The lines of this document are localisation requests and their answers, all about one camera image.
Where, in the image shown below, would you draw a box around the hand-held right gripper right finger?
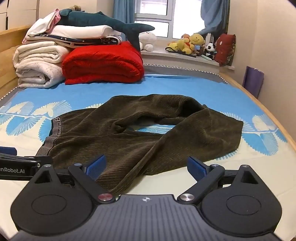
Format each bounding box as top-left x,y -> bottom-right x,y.
177,156 -> 260,204

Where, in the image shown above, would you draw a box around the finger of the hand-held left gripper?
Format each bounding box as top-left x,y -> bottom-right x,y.
0,146 -> 53,168

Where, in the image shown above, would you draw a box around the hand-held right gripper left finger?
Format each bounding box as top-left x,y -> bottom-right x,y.
33,154 -> 115,204

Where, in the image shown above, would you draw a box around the brown corduroy pants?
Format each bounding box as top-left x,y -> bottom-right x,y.
36,94 -> 244,195

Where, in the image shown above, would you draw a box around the blue and white printed bedsheet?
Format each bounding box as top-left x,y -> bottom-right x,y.
0,73 -> 288,232

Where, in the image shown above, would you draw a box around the cream folded quilt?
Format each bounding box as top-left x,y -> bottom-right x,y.
13,44 -> 70,88

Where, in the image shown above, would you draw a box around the red folded blanket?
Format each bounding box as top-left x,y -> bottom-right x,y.
62,41 -> 145,85

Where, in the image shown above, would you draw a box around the white window sill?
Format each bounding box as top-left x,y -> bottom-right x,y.
141,49 -> 236,70

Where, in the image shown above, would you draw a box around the panda plush toy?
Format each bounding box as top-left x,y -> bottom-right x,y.
205,43 -> 218,60

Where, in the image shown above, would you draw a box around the red cushion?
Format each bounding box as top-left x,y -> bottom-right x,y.
214,34 -> 236,67

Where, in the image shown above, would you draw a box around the yellow cloth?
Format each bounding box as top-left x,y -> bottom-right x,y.
168,35 -> 197,55

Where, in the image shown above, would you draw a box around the dark star-printed folded blanket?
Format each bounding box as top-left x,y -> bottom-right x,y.
35,34 -> 122,48

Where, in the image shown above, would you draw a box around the yellow round plush toy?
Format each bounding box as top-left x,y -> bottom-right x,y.
190,34 -> 206,48

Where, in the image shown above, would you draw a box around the white plush toy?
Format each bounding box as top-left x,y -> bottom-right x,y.
138,31 -> 158,52

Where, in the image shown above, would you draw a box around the white folded blanket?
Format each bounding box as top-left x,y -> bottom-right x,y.
24,24 -> 122,43

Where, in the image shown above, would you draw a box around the white and pink cloth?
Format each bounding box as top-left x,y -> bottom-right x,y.
22,8 -> 62,44

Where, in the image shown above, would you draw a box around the blue shark plush toy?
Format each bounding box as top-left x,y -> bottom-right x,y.
57,9 -> 155,52

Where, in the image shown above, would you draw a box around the white wardrobe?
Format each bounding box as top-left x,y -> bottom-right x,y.
0,0 -> 40,30

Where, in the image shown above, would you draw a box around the window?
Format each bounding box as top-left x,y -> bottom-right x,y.
134,0 -> 205,39

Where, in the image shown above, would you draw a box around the blue curtain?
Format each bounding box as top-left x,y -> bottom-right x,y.
113,0 -> 136,25
196,0 -> 231,36

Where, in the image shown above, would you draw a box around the wooden bed frame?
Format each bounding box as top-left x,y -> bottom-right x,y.
0,24 -> 296,160

